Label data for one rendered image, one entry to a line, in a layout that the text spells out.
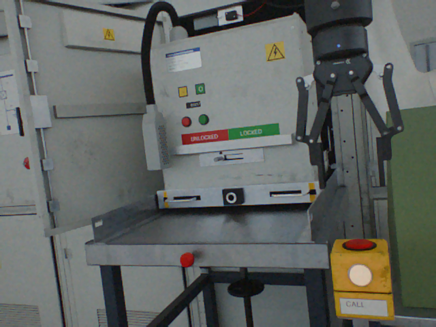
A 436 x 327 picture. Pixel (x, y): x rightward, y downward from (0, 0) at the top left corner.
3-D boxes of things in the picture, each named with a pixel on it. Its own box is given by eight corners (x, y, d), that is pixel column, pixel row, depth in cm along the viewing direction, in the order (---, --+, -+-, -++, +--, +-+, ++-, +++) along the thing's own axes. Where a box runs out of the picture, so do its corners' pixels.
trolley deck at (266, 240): (330, 269, 83) (328, 240, 82) (86, 265, 106) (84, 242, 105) (349, 201, 146) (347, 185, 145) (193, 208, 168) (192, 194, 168)
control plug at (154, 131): (161, 169, 120) (153, 112, 119) (147, 171, 122) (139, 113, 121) (173, 166, 128) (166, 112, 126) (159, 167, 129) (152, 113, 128)
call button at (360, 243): (373, 256, 59) (372, 246, 59) (345, 256, 61) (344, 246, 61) (373, 248, 63) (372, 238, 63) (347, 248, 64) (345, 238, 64)
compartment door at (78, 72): (35, 236, 127) (-6, -8, 121) (179, 195, 174) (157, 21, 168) (45, 237, 122) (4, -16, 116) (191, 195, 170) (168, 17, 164)
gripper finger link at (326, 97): (339, 73, 58) (330, 70, 58) (313, 146, 60) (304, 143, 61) (341, 75, 62) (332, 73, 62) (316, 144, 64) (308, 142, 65)
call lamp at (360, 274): (374, 290, 57) (371, 266, 56) (348, 289, 58) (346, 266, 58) (374, 286, 58) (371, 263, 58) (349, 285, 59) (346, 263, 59)
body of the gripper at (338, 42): (370, 30, 61) (375, 92, 62) (313, 41, 64) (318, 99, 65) (370, 19, 54) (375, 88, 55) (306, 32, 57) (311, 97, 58)
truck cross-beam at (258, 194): (324, 201, 114) (322, 180, 113) (159, 208, 134) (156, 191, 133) (326, 198, 118) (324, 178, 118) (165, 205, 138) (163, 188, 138)
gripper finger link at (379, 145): (375, 137, 60) (381, 136, 60) (379, 183, 61) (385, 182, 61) (376, 137, 58) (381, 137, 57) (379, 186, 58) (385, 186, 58)
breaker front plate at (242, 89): (313, 187, 115) (296, 16, 111) (165, 195, 133) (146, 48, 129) (313, 186, 116) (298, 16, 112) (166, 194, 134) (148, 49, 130)
